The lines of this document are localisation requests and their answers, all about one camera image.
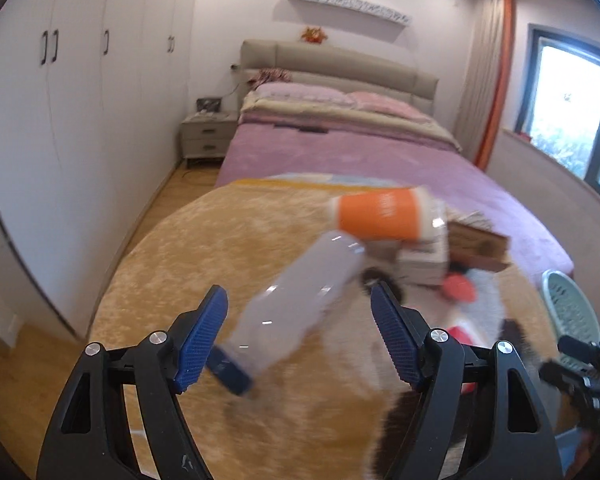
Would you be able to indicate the grey nightstand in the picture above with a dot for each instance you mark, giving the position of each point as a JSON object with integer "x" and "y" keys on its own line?
{"x": 207, "y": 135}

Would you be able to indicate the yellow plush printed blanket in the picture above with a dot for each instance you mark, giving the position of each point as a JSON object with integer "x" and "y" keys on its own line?
{"x": 205, "y": 240}

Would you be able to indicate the pink pillow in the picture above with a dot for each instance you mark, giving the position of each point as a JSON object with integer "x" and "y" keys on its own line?
{"x": 300, "y": 94}
{"x": 385, "y": 104}

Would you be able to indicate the beige curtain with orange edge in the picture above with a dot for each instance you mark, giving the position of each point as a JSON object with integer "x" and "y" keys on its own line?
{"x": 485, "y": 75}

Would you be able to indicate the white wardrobe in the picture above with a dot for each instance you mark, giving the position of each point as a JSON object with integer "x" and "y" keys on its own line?
{"x": 80, "y": 135}

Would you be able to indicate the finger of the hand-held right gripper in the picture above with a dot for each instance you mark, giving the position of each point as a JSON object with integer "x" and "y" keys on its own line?
{"x": 585, "y": 352}
{"x": 565, "y": 377}

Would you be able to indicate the folded beige quilt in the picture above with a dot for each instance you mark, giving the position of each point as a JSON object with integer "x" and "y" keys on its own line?
{"x": 330, "y": 116}

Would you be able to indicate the light green plastic basket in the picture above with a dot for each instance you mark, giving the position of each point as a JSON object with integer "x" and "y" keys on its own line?
{"x": 572, "y": 310}

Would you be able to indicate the dark red floral cloth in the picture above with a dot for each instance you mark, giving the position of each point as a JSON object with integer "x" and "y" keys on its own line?
{"x": 272, "y": 76}

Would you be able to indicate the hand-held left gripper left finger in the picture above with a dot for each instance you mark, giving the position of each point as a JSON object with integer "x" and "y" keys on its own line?
{"x": 202, "y": 340}

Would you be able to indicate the pink bedspread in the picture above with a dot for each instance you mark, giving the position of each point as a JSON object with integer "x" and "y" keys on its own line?
{"x": 340, "y": 160}

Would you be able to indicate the clear plastic bottle blue cap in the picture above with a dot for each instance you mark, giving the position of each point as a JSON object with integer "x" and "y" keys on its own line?
{"x": 295, "y": 300}

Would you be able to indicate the brown paper packet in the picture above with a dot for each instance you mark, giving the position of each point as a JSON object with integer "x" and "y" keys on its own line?
{"x": 480, "y": 245}

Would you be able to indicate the dark framed window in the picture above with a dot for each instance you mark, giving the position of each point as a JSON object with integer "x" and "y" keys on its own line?
{"x": 575, "y": 110}

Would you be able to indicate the beige upholstered bed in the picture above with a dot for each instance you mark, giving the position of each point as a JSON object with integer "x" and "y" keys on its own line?
{"x": 330, "y": 57}

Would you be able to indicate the pink wrapper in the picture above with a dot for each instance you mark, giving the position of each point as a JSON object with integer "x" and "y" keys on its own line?
{"x": 457, "y": 289}

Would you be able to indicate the orange plush toy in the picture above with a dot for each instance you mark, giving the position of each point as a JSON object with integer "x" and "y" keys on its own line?
{"x": 314, "y": 35}

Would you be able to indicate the small dark picture frame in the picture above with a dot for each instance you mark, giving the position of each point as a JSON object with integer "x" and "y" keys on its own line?
{"x": 208, "y": 104}

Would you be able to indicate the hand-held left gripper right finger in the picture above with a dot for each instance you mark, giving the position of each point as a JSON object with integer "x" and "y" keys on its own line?
{"x": 392, "y": 332}

